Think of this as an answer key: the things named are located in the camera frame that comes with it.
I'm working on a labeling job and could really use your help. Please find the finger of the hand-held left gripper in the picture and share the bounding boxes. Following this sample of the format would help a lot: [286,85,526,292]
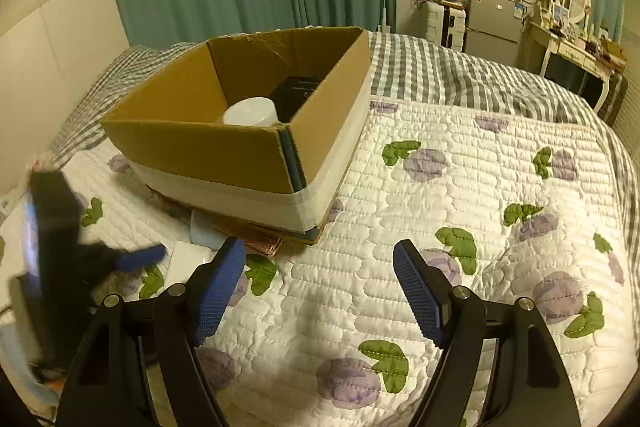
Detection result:
[82,243,167,278]

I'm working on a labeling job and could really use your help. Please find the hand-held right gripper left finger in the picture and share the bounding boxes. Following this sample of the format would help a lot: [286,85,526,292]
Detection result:
[55,236,247,427]

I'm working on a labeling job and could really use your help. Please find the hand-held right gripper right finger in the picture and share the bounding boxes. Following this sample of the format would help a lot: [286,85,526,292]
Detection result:
[392,238,583,427]

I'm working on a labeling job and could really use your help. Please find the cardboard box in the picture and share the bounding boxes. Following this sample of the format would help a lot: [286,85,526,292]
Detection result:
[101,26,373,233]

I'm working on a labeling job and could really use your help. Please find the white flat box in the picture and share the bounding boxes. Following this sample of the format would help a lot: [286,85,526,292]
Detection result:
[164,241,219,294]

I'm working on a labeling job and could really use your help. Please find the light blue packet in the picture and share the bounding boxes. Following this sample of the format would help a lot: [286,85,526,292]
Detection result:
[190,209,229,249]

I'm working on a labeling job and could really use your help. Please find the copper flat board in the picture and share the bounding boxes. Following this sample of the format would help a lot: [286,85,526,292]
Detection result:
[160,192,323,259]

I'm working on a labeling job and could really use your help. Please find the floral quilted blanket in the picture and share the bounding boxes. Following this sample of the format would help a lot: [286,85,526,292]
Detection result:
[0,98,637,427]

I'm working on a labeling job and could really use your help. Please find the light blue cloth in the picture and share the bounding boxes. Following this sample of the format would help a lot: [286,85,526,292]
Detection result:
[0,307,57,414]

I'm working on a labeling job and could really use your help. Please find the white bowl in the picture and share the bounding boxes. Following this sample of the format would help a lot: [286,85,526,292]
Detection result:
[222,97,279,128]

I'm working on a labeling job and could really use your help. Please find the black box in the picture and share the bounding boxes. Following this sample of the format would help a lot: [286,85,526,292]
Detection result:
[269,76,322,122]

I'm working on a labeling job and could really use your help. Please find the white padded headboard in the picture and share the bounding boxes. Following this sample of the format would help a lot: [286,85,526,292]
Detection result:
[0,0,132,202]

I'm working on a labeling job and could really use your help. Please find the grey checked blanket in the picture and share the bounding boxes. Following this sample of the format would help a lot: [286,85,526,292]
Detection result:
[49,31,640,228]

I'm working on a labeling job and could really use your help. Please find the white plastic cabinet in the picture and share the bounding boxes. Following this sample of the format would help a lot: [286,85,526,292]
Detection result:
[425,2,468,52]

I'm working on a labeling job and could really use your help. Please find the silver fridge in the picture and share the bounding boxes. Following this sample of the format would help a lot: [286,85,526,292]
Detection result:
[464,0,524,68]

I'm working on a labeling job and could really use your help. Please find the white dressing table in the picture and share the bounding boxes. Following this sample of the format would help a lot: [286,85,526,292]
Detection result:
[520,18,627,114]

